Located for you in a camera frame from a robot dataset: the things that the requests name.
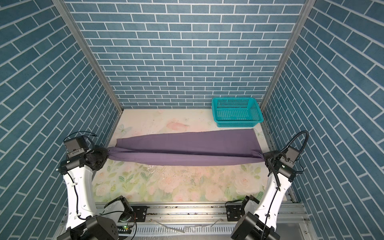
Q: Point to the purple trousers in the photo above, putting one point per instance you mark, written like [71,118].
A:
[194,149]

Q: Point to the teal plastic basket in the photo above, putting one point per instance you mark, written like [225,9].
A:
[236,112]

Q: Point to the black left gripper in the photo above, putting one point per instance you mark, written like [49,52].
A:
[104,152]

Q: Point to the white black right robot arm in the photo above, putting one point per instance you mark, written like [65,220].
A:
[259,220]

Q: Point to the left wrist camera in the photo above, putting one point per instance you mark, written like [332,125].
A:
[76,146]

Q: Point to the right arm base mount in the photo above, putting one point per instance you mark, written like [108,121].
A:
[234,212]

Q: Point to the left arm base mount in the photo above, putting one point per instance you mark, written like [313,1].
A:
[139,214]

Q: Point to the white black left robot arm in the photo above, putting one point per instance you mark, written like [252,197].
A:
[84,223]

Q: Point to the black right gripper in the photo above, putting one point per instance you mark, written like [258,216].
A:
[269,155]

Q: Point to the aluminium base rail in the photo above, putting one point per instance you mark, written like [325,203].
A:
[183,220]

